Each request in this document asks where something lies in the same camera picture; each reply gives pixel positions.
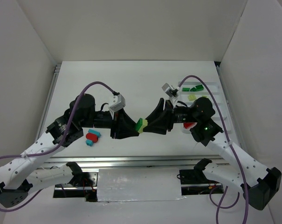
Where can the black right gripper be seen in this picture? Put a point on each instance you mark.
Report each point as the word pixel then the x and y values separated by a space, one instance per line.
pixel 168 116

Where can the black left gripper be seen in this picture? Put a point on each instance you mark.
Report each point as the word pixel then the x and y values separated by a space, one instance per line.
pixel 114 125

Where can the red half-round lego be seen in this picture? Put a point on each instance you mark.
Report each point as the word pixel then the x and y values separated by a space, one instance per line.
pixel 189 125

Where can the blue top lego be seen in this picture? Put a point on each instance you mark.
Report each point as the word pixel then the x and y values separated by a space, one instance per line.
pixel 98 134

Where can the blue lego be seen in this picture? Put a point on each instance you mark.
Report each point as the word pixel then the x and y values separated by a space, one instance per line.
pixel 98 134
pixel 89 142

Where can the blue bottom lego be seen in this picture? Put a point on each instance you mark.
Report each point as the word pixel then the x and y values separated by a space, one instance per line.
pixel 89 142

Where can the lime curved lego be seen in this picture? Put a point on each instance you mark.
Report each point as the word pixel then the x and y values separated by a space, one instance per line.
pixel 192 97

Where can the dark green curved lego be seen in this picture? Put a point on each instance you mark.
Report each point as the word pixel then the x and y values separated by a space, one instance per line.
pixel 199 88

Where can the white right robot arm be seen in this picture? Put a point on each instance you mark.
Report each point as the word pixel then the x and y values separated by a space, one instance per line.
pixel 255 180

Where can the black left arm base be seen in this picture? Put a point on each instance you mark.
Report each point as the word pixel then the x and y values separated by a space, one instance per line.
pixel 82 185

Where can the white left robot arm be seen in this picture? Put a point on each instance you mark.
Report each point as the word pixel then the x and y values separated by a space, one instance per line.
pixel 22 176

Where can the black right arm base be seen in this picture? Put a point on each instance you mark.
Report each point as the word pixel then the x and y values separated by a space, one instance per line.
pixel 193 181

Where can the red round lego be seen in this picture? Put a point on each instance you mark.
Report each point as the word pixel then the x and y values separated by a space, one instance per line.
pixel 92 137

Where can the white compartment tray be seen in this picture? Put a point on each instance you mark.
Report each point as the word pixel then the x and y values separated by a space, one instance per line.
pixel 215 104

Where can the silver tape sheet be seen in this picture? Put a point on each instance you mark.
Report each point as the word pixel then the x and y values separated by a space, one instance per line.
pixel 138 185

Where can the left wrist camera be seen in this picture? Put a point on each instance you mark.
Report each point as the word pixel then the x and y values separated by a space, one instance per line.
pixel 116 103

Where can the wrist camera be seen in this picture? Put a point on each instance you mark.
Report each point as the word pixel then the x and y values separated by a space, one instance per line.
pixel 170 91
pixel 116 103

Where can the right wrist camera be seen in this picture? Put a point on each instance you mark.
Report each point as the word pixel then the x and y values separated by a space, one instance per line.
pixel 170 91

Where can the aluminium table rail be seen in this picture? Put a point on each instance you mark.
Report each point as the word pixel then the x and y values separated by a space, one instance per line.
pixel 136 161

